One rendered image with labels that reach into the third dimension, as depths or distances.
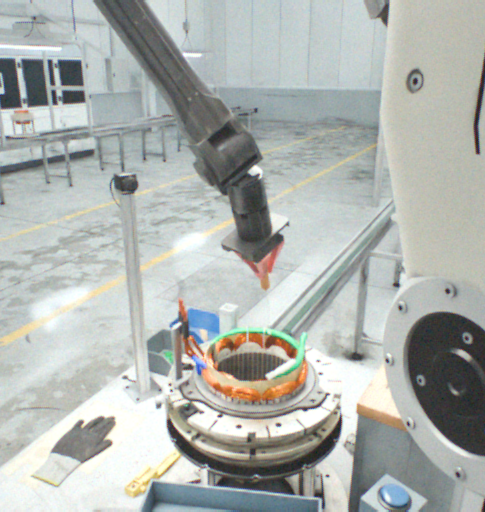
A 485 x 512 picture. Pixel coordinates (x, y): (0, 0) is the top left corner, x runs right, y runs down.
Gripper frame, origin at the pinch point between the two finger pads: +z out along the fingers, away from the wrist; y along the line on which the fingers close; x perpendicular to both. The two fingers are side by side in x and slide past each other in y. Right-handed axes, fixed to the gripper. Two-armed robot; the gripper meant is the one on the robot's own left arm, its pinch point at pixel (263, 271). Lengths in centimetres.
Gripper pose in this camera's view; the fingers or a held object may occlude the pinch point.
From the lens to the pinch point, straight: 84.4
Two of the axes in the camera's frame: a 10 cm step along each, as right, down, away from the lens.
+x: 7.4, 3.3, -5.9
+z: 1.8, 7.4, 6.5
